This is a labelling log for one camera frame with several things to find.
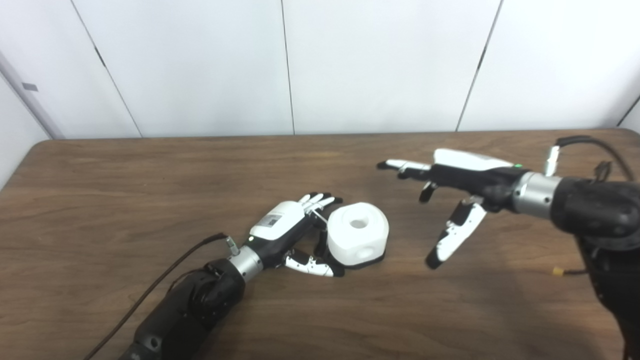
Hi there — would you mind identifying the left white-black robot hand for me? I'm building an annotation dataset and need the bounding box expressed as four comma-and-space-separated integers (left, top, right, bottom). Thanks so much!
248, 192, 346, 278

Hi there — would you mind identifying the right white-black robot hand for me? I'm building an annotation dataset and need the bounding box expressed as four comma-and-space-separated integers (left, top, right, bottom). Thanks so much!
376, 148, 521, 270

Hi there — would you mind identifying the round white plastic piece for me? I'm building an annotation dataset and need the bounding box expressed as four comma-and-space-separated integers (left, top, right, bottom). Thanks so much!
327, 202, 390, 266

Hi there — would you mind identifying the black flanged holder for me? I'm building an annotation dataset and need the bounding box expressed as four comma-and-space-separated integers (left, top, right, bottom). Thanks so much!
327, 250, 386, 270

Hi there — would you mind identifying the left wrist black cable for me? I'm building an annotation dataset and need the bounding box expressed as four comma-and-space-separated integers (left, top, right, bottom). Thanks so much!
82, 233, 240, 360

